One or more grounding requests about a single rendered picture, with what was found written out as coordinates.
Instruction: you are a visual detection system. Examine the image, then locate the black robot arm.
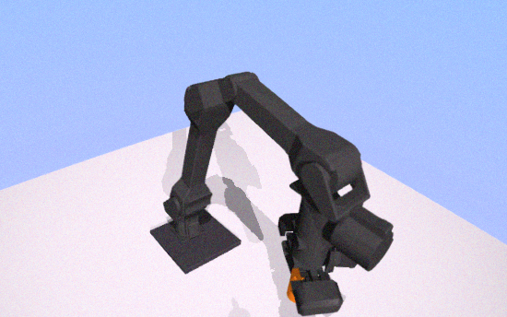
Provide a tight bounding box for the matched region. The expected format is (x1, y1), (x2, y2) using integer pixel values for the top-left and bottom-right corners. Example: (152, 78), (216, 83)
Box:
(162, 71), (394, 274)

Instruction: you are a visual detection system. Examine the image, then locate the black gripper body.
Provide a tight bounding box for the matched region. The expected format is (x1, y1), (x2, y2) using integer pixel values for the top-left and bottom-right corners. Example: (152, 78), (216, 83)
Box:
(278, 213), (344, 316)

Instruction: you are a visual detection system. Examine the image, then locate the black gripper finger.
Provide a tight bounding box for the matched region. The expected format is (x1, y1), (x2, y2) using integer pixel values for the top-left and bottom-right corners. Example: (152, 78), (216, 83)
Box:
(281, 241), (293, 274)
(290, 280), (301, 296)

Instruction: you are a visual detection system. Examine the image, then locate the orange knob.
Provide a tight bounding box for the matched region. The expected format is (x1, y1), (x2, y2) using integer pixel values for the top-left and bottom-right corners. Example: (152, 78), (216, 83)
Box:
(287, 268), (305, 303)

